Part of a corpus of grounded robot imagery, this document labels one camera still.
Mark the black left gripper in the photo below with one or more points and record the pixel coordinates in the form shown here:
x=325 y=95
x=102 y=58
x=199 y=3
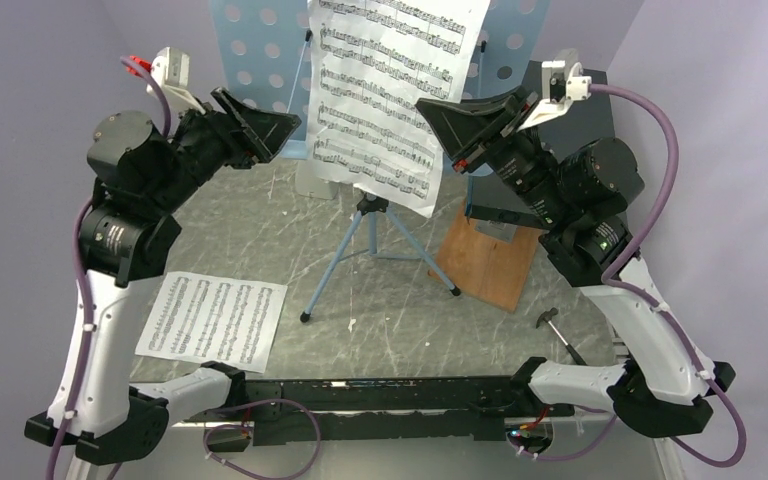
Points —
x=263 y=132

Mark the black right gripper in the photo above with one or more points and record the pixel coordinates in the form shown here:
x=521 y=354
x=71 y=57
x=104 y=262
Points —
x=476 y=131

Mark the white metronome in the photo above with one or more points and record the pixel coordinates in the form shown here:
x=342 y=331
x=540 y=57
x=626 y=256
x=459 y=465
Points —
x=308 y=184

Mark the light blue music stand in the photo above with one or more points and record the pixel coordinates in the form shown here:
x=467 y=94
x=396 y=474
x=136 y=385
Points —
x=265 y=52

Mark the sheet music page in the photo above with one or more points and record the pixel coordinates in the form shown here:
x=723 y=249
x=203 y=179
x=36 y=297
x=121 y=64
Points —
x=371 y=61
x=198 y=318

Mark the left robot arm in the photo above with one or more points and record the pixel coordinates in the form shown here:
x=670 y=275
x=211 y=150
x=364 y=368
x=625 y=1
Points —
x=121 y=242

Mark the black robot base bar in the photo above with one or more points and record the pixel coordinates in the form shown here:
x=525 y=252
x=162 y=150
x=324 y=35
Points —
x=478 y=407

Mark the dark green metal rack unit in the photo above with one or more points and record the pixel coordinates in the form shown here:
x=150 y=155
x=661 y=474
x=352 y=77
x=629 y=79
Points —
x=488 y=199

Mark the small grey metal plate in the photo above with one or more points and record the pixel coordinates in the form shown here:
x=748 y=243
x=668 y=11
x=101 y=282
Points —
x=500 y=231

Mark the wooden board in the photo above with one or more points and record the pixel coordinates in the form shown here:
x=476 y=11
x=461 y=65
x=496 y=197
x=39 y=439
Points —
x=484 y=267

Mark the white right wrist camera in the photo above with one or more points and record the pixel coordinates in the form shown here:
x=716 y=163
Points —
x=563 y=82

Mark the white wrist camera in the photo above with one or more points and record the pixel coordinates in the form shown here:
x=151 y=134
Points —
x=170 y=70
x=563 y=82

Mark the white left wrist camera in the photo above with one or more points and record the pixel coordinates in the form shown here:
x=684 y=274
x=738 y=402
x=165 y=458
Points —
x=170 y=70

